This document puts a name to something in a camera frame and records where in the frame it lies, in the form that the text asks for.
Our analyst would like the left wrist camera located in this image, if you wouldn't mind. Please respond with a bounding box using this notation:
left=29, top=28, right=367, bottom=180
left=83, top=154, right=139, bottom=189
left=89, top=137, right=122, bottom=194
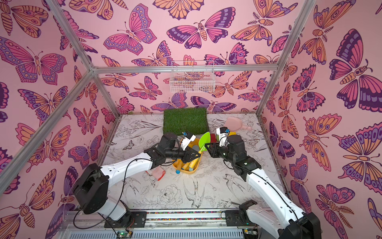
left=181, top=132, right=196, bottom=151

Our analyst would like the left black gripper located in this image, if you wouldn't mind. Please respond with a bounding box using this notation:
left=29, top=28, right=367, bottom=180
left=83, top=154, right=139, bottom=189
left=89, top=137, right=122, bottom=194
left=165, top=146, right=202, bottom=165

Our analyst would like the green trowel yellow handle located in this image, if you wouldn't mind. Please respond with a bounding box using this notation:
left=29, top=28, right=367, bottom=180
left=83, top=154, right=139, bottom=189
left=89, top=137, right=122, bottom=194
left=189, top=132, right=210, bottom=172

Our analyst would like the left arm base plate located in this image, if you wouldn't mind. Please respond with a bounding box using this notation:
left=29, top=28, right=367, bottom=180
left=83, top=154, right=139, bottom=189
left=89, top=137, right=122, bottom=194
left=104, top=211, right=147, bottom=229

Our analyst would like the artificial grass mat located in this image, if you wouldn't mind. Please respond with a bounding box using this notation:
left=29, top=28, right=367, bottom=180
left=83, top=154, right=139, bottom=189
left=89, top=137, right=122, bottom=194
left=163, top=108, right=210, bottom=135

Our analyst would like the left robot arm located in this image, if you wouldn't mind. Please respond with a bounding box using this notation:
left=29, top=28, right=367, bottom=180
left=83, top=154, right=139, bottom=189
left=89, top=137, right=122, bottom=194
left=72, top=132, right=201, bottom=221

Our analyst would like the yellow plastic storage box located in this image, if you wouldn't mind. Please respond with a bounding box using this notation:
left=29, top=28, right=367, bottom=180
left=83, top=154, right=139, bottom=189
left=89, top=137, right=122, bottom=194
left=172, top=138, right=203, bottom=174

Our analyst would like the aluminium frame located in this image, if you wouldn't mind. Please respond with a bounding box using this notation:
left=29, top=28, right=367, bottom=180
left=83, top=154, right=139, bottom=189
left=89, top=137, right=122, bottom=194
left=0, top=0, right=317, bottom=239

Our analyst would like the white wire basket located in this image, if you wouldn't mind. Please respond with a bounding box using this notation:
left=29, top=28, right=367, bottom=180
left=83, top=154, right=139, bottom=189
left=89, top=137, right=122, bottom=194
left=169, top=60, right=216, bottom=94

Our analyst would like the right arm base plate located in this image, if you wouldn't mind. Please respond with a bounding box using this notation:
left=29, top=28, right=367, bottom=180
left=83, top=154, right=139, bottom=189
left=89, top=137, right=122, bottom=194
left=224, top=200, right=257, bottom=227

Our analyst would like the pink plastic dustpan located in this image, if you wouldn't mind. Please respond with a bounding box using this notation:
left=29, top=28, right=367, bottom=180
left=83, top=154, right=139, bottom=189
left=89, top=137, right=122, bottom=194
left=224, top=117, right=252, bottom=132

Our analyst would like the red white garden glove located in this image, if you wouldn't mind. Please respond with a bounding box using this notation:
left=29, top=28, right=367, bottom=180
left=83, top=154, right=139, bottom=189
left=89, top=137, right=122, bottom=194
left=150, top=166, right=166, bottom=181

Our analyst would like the red shovel wooden handle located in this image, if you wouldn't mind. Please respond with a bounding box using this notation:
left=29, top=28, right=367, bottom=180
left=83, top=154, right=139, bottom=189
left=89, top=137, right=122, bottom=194
left=210, top=133, right=217, bottom=143

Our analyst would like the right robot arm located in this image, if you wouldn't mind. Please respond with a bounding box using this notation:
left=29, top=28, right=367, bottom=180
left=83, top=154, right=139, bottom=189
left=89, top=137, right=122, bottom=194
left=199, top=135, right=322, bottom=239

